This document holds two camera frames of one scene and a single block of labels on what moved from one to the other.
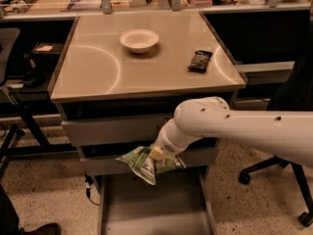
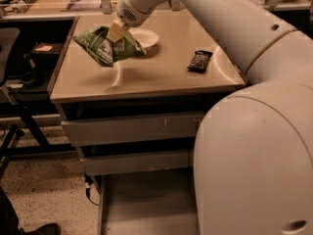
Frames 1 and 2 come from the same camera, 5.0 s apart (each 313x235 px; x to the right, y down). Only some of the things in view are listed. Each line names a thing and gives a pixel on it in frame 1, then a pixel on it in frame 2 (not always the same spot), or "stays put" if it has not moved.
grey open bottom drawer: x=179 y=203 stays put
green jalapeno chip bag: x=146 y=166 to x=96 y=43
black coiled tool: x=25 y=2 stays put
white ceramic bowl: x=139 y=40 stays put
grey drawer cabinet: x=118 y=80 stays put
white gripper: x=166 y=145 to x=136 y=11
